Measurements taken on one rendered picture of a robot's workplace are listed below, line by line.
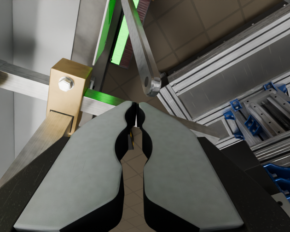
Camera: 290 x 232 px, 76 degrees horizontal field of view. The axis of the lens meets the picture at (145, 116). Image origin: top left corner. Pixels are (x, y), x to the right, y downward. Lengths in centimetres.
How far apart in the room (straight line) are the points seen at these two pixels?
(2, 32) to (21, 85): 23
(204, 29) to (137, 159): 110
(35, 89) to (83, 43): 16
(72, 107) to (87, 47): 17
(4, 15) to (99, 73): 24
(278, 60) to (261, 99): 24
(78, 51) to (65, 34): 10
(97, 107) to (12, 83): 13
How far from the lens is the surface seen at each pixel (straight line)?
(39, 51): 57
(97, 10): 42
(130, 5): 18
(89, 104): 32
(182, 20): 114
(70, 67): 31
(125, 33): 42
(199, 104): 110
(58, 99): 32
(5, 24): 56
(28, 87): 34
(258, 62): 111
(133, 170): 176
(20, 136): 77
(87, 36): 43
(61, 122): 31
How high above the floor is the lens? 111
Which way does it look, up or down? 55 degrees down
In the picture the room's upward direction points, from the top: 178 degrees clockwise
